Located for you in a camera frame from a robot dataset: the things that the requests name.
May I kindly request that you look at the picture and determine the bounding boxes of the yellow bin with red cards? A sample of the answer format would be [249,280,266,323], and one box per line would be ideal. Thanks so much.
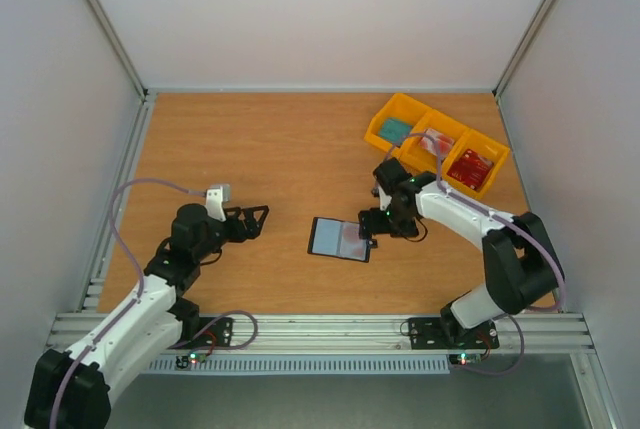
[442,129,511,200]

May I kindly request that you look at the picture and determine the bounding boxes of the right circuit board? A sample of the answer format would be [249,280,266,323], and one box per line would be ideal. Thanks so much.
[449,352,485,366]

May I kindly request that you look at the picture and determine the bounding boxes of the left circuit board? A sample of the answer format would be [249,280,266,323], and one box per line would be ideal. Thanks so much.
[175,352,208,370]

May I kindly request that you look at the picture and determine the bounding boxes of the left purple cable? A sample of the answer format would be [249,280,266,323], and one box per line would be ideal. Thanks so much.
[52,177,260,429]

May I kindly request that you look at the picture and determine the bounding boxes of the black card holder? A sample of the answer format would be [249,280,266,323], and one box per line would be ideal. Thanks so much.
[307,217,377,263]

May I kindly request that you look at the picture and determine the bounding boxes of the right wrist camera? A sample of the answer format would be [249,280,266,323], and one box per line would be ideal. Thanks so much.
[371,183,392,212]

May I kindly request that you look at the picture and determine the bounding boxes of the yellow bin with circle cards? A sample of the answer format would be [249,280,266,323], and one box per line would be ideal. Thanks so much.
[401,110,470,172]

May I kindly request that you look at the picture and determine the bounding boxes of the front aluminium rail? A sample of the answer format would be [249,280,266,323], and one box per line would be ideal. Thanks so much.
[44,312,596,355]

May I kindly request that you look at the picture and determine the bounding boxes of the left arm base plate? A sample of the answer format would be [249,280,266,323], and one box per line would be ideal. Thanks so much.
[170,317,233,350]

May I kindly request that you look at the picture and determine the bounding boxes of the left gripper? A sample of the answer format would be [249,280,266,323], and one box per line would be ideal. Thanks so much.
[195,205,269,261]

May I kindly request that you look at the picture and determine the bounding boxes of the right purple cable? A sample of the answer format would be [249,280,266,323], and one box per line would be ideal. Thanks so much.
[381,131,567,376]

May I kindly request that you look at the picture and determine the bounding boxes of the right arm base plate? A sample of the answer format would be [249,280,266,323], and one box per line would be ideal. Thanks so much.
[400,317,500,350]

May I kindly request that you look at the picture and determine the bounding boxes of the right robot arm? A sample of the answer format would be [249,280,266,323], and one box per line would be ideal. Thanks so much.
[358,158,565,347]

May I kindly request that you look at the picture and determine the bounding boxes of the green card stack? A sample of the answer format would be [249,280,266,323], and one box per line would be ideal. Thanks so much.
[377,117,413,146]

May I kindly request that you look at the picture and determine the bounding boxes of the circuit board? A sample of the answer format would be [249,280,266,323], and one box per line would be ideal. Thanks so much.
[175,352,208,370]
[449,352,485,366]

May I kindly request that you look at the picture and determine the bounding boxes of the grey slotted cable duct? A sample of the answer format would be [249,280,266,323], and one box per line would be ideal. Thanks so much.
[143,354,450,377]

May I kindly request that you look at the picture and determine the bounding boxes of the left aluminium rail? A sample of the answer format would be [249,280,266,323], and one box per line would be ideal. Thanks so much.
[75,90,158,313]

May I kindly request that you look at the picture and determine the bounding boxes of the yellow bin with green cards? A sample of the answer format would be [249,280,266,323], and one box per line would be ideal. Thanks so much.
[364,93,432,158]

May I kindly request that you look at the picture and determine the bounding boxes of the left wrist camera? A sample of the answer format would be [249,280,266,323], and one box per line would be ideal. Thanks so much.
[205,183,231,222]

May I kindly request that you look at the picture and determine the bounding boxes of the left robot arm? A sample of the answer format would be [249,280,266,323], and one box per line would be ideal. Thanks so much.
[24,203,269,428]

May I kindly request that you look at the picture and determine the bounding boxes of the red circle card stack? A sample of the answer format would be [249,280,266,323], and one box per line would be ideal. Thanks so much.
[419,128,456,159]

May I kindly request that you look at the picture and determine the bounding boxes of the purple cable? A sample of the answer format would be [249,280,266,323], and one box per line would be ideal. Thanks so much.
[381,131,567,376]
[52,177,260,429]

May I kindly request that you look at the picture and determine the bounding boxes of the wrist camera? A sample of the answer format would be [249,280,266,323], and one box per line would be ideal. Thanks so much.
[371,183,392,212]
[205,183,231,222]

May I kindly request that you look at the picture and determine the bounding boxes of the aluminium rail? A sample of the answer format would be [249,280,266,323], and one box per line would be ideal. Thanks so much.
[44,312,596,355]
[75,90,158,313]

